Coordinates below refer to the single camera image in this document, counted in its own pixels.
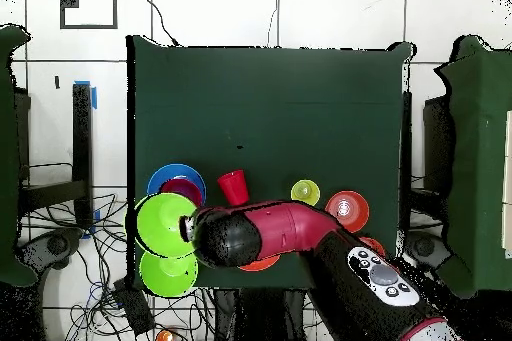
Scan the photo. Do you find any dark green table cloth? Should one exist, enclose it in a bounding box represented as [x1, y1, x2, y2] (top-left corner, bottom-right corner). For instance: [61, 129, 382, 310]
[126, 34, 413, 293]

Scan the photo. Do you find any blue bowl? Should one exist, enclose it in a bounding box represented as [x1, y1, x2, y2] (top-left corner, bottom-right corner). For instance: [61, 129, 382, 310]
[146, 163, 208, 206]

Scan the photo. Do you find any bundle of floor cables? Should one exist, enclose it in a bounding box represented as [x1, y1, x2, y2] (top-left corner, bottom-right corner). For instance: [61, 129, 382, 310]
[19, 192, 217, 341]

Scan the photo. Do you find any green covered side table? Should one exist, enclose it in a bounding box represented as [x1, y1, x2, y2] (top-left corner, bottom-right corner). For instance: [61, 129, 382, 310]
[434, 35, 512, 299]
[0, 23, 39, 288]

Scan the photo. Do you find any black stool frame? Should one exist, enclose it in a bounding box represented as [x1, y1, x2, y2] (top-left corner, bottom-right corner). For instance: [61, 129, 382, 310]
[15, 81, 95, 230]

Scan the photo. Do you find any yellow cup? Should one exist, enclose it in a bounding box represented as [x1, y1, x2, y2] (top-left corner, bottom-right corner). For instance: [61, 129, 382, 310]
[290, 179, 321, 207]

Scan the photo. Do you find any small orange bowl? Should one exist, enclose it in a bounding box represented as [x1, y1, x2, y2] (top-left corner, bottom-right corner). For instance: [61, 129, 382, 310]
[358, 236, 388, 259]
[324, 190, 371, 234]

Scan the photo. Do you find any pink bowl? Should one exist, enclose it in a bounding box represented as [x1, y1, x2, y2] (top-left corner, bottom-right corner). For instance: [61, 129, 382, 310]
[159, 177, 205, 207]

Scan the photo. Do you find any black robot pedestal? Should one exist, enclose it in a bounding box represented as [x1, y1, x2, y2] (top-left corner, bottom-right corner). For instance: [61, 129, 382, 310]
[213, 287, 317, 341]

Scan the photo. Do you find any black chair base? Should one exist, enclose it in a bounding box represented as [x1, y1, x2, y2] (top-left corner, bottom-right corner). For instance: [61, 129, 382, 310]
[15, 227, 85, 272]

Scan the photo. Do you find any black floor cable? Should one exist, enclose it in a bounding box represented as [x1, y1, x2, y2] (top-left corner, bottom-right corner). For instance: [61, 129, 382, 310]
[140, 0, 180, 47]

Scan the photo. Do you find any black power box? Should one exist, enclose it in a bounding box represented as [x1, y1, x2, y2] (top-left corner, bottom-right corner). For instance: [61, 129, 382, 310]
[111, 277, 156, 337]

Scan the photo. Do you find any large orange bowl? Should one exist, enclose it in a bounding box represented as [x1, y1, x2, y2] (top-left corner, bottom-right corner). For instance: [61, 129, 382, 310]
[238, 254, 282, 273]

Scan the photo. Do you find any thin floor cable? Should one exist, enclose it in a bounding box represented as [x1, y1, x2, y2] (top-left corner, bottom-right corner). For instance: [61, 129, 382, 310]
[266, 0, 280, 48]

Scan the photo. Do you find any gray chair base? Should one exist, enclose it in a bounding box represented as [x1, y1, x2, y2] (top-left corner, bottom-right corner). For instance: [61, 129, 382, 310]
[402, 230, 451, 274]

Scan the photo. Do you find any green bowl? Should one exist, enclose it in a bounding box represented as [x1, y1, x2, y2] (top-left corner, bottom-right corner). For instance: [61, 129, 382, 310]
[134, 191, 200, 259]
[138, 250, 200, 299]

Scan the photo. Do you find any red cup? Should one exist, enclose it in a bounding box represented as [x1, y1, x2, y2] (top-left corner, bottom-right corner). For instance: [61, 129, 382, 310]
[216, 169, 250, 207]

